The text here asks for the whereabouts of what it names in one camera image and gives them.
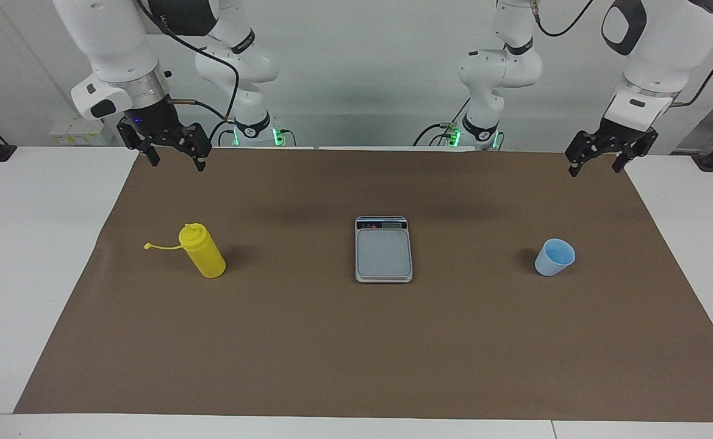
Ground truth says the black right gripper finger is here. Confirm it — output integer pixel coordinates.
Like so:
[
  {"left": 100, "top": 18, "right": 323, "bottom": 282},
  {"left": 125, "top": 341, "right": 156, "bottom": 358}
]
[
  {"left": 117, "top": 119, "right": 160, "bottom": 167},
  {"left": 176, "top": 123, "right": 212, "bottom": 172}
]

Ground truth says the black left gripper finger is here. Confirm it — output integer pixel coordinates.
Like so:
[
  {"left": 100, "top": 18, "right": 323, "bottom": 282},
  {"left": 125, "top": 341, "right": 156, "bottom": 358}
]
[
  {"left": 565, "top": 131, "right": 601, "bottom": 177},
  {"left": 612, "top": 128, "right": 659, "bottom": 173}
]

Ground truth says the yellow squeeze bottle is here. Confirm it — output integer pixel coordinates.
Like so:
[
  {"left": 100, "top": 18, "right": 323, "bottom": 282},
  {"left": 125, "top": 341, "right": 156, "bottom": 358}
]
[{"left": 143, "top": 223, "right": 227, "bottom": 279}]

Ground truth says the light blue plastic cup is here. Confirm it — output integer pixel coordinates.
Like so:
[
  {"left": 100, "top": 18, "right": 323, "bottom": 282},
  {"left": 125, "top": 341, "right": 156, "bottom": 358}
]
[{"left": 534, "top": 238, "right": 576, "bottom": 277}]

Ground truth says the silver digital kitchen scale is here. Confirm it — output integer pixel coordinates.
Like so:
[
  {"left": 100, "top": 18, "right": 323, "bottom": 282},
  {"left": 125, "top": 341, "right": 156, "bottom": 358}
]
[{"left": 354, "top": 215, "right": 414, "bottom": 284}]

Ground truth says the brown table mat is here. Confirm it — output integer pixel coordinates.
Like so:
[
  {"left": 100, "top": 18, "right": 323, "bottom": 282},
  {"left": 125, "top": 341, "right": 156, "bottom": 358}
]
[{"left": 13, "top": 148, "right": 713, "bottom": 423}]

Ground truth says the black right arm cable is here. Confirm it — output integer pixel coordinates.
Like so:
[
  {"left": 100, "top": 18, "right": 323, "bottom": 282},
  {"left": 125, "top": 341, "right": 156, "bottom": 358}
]
[{"left": 135, "top": 0, "right": 240, "bottom": 123}]

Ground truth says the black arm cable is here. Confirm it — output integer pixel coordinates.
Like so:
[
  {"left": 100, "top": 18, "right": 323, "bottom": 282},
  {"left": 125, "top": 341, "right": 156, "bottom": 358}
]
[
  {"left": 135, "top": 0, "right": 240, "bottom": 123},
  {"left": 530, "top": 0, "right": 713, "bottom": 109}
]

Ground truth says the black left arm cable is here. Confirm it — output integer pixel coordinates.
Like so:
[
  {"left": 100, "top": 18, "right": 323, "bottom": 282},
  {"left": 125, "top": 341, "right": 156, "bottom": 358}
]
[{"left": 530, "top": 0, "right": 713, "bottom": 109}]

